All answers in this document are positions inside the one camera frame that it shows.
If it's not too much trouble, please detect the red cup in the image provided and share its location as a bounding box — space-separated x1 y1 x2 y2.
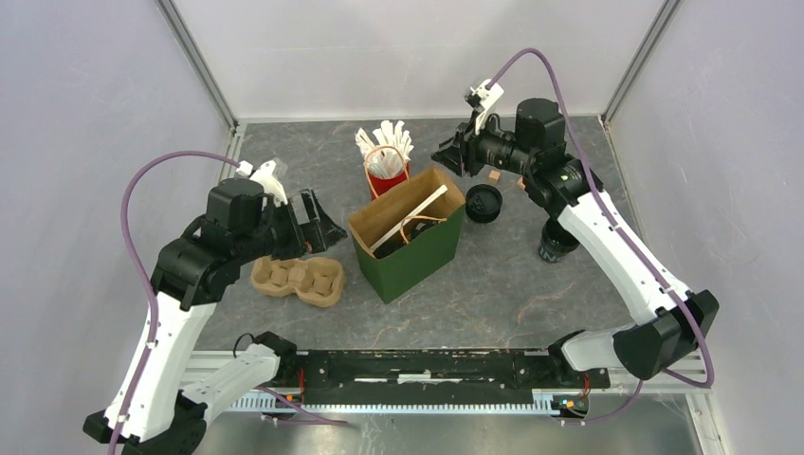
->
365 163 410 201

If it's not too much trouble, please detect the black coffee lid stack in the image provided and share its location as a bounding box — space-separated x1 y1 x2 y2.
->
465 184 503 224

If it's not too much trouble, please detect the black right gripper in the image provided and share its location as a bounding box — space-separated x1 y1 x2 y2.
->
432 108 537 178

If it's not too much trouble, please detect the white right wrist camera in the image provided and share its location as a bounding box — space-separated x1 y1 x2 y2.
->
465 79 504 135

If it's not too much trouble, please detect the green paper bag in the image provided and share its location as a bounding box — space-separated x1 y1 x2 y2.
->
347 165 466 303

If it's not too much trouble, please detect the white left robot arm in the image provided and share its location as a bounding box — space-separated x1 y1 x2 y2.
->
83 178 346 454

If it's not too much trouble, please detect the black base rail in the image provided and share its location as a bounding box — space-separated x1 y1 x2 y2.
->
265 349 593 410

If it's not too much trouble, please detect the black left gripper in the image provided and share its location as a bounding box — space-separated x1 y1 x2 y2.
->
235 187 347 264

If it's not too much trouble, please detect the white wrapped stirrer bundle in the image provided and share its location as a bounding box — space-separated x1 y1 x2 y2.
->
355 120 414 179

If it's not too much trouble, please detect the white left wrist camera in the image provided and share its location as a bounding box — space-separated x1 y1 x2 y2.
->
236 158 288 207

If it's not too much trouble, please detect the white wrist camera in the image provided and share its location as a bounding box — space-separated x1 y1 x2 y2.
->
465 79 504 135
236 158 288 207

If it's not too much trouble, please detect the brown cardboard cup carrier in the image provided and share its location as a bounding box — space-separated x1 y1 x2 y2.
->
250 257 345 308

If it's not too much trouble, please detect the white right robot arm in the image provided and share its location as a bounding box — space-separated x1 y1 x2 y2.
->
431 95 720 387

